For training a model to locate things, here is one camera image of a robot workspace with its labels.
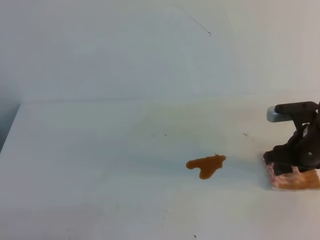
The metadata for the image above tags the brown coffee stain puddle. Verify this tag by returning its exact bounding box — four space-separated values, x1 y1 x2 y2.
185 154 227 180

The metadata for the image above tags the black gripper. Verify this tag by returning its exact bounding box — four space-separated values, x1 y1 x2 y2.
264 122 320 176

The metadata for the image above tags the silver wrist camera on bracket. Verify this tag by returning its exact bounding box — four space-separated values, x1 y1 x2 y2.
266 101 320 126

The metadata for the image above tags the pink striped white rag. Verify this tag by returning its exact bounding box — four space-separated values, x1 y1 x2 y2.
261 156 320 191

